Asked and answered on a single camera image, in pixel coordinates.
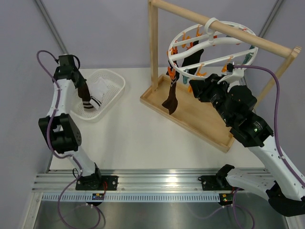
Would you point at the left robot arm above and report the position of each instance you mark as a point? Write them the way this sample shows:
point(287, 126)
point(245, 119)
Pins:
point(59, 130)

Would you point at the wooden hanger rack frame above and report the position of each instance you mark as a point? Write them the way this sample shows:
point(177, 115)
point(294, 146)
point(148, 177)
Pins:
point(200, 119)

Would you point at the aluminium mounting rail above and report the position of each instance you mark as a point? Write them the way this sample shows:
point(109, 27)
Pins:
point(132, 180)

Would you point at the white slotted cable duct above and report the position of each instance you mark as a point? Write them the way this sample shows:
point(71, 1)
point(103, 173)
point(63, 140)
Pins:
point(132, 197)

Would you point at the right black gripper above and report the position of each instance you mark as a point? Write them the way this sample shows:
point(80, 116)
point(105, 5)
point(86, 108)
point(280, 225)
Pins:
point(202, 88)

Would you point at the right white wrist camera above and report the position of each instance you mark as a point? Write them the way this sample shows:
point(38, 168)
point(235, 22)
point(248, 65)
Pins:
point(232, 74)

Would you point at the black sock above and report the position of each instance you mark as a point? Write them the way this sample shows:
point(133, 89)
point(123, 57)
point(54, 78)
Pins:
point(192, 44)
point(193, 59)

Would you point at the white round clip hanger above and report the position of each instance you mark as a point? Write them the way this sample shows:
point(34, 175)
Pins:
point(219, 50)

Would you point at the white sock in basket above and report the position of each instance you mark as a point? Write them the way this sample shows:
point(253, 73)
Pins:
point(97, 91)

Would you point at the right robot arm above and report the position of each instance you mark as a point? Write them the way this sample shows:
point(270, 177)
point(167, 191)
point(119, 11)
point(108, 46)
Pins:
point(284, 193)

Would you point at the dark brown small sock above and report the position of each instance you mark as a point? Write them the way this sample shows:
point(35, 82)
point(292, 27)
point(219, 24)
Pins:
point(84, 94)

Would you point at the white perforated plastic basket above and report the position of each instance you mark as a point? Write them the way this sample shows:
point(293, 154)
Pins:
point(116, 85)

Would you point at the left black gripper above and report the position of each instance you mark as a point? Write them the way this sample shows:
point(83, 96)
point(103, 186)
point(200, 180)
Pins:
point(82, 80)

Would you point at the brown sock with stripes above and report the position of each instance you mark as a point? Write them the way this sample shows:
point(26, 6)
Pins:
point(171, 102)

